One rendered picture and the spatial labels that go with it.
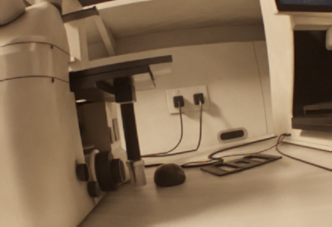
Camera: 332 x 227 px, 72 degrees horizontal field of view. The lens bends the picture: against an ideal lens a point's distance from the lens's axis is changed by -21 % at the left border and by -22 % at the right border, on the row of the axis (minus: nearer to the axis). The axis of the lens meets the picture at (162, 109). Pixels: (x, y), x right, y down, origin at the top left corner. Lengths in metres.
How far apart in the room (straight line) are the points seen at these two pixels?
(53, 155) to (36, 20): 0.16
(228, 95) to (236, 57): 0.16
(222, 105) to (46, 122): 0.83
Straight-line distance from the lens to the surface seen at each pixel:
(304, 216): 0.29
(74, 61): 0.69
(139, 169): 0.49
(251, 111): 1.08
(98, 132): 0.58
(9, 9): 0.36
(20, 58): 0.30
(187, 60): 1.05
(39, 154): 0.29
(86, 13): 0.55
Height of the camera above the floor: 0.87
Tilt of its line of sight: 2 degrees up
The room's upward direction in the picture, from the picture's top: 8 degrees counter-clockwise
